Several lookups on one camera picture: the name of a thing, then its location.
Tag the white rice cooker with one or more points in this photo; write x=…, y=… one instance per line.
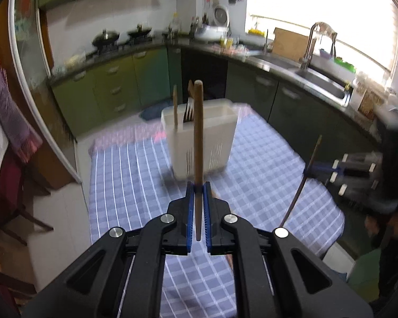
x=220, y=15

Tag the dark green base cabinets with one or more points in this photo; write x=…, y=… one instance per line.
x=285, y=106

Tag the clear oil bottle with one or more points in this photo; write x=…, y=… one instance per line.
x=174, y=25

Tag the wooden cutting board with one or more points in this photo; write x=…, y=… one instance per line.
x=290, y=43

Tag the dark glass bottle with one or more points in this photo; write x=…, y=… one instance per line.
x=205, y=20

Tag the white plastic utensil holder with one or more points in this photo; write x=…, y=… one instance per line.
x=219, y=132

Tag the small curved faucet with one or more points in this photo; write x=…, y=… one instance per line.
x=266, y=43

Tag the dark blue floor mat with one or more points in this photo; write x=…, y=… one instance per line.
x=151, y=112

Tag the red upholstered chair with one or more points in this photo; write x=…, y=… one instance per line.
x=10, y=179

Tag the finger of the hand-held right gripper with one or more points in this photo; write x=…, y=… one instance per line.
x=355, y=162
x=355, y=185

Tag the black plastic fork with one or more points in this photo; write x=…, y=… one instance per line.
x=188, y=112

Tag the purple checked apron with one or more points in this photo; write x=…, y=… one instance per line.
x=10, y=106

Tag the black wok with lid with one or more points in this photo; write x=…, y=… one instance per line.
x=105, y=38

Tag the light green base cabinets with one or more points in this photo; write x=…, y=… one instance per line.
x=119, y=76

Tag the person's right hand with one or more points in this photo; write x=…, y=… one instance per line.
x=397, y=225

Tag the yellow sink caddy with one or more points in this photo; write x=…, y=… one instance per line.
x=256, y=32

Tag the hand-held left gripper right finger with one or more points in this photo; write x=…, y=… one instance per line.
x=208, y=225

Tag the green plastic container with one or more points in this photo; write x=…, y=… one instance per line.
x=364, y=275

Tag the yellow mug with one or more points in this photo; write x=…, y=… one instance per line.
x=226, y=42

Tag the small sauce bottle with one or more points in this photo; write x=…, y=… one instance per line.
x=194, y=22

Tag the patterned storage jar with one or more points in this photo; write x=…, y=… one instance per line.
x=371, y=102

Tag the black gas stove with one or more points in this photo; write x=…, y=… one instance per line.
x=126, y=46

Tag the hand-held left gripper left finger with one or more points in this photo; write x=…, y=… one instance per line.
x=189, y=225

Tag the dark stone countertop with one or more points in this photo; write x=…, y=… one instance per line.
x=275, y=68

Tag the thick brown wooden chopstick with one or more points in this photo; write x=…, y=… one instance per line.
x=198, y=139

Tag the white plastic bag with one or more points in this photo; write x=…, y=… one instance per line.
x=73, y=61

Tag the group of wooden chopsticks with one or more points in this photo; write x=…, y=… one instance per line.
x=174, y=109

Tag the thin dark chopstick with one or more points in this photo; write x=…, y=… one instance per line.
x=295, y=193

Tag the tall steel faucet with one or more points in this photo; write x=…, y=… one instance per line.
x=310, y=43

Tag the blue checked tablecloth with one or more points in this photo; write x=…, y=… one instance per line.
x=126, y=179

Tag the green plastic box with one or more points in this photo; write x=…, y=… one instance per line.
x=345, y=65

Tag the glass sliding door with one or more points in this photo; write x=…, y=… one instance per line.
x=30, y=56

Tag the stainless double sink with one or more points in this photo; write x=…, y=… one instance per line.
x=321, y=82

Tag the purple drain cup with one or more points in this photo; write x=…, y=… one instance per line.
x=326, y=53

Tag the pink dishcloth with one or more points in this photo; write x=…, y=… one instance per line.
x=230, y=50

